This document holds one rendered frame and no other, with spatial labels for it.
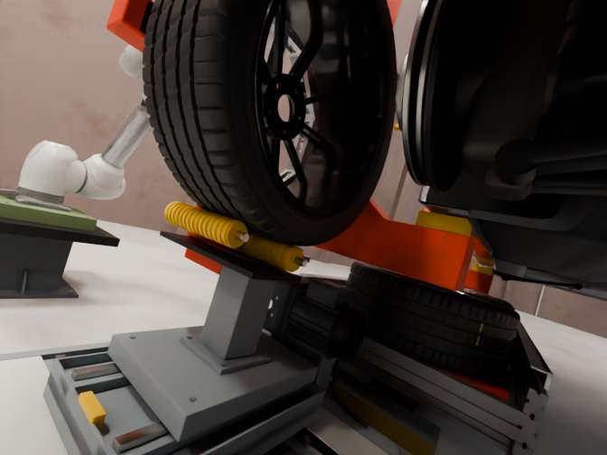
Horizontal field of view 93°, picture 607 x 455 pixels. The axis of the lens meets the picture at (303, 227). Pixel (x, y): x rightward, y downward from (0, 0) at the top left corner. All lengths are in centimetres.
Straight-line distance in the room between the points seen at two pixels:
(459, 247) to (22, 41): 419
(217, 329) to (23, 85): 380
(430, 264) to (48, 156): 151
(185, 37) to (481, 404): 109
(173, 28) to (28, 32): 380
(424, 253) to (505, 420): 48
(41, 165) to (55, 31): 294
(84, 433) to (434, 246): 88
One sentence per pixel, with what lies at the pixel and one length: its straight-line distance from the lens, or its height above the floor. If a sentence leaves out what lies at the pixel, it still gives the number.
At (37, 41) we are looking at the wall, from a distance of 435.
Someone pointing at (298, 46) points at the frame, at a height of 108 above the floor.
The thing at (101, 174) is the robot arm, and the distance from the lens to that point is 166.
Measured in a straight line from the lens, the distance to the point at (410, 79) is 45.
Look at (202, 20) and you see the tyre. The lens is 52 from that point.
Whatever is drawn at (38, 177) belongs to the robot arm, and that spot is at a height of 47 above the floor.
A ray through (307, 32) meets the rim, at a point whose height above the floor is 108.
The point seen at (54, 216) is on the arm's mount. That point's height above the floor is 34.
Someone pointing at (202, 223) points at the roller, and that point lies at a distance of 65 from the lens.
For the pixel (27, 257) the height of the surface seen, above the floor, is 15.
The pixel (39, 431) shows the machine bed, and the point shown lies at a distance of 79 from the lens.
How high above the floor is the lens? 55
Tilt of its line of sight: 2 degrees up
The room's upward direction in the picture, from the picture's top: 17 degrees clockwise
